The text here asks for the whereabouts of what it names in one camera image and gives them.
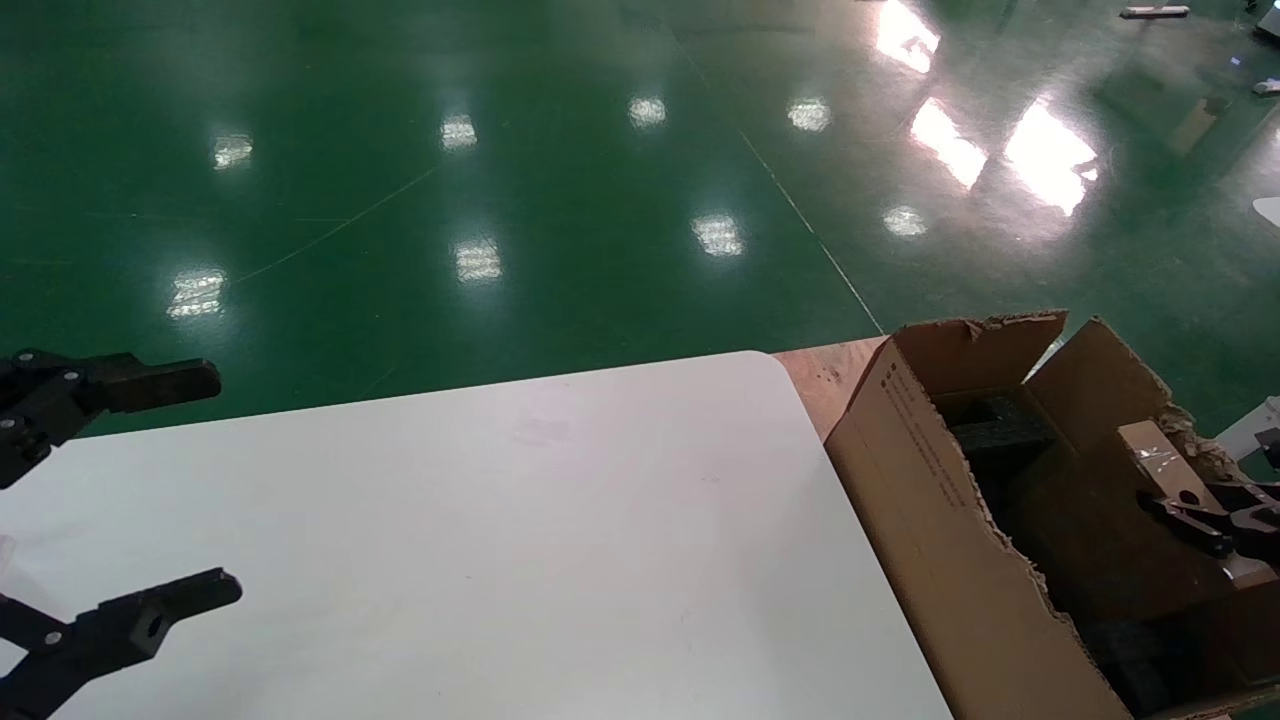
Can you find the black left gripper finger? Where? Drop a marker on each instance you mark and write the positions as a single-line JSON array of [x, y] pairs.
[[140, 382], [130, 625]]

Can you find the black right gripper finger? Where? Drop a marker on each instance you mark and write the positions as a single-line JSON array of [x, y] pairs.
[[1250, 508], [1190, 522]]

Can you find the big torn cardboard box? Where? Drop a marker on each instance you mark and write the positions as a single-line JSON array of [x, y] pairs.
[[920, 500]]

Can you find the black foam block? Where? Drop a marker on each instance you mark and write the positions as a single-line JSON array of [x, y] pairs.
[[1005, 430], [1150, 665]]

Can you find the white rounded floor object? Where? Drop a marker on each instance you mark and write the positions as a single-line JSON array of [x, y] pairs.
[[1270, 212]]

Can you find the brown wooden board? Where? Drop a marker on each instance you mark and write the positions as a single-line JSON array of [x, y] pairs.
[[825, 385]]

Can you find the small white floor object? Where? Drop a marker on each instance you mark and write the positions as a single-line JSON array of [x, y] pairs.
[[1267, 88]]

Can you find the white bar on floor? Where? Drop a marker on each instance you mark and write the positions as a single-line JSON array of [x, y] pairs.
[[1155, 12]]

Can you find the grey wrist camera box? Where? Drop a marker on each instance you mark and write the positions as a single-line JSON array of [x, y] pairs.
[[1248, 425]]

